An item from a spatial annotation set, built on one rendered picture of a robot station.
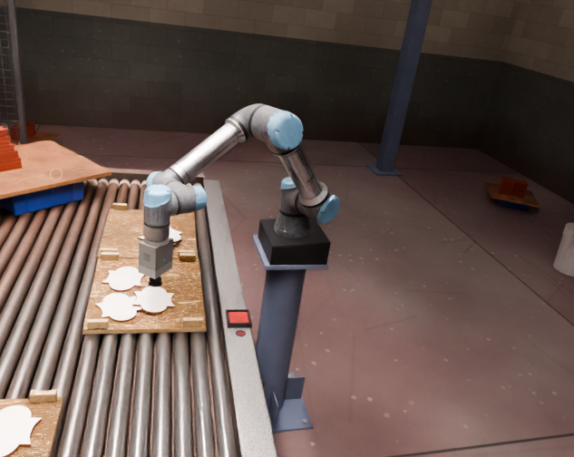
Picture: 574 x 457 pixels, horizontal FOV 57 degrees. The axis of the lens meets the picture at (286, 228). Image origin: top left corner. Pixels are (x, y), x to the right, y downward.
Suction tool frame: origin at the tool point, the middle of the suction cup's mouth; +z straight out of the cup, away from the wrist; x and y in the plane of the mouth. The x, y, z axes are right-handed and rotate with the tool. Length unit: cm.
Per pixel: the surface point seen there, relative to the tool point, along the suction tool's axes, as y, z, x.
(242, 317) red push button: -10.2, 7.7, 26.2
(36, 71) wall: -313, 40, -413
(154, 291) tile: -3.2, 5.8, -2.7
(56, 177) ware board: -35, -3, -79
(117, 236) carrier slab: -26.2, 7.0, -38.6
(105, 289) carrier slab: 3.7, 7.0, -16.5
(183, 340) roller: 8.4, 8.7, 17.2
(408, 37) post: -473, -49, -48
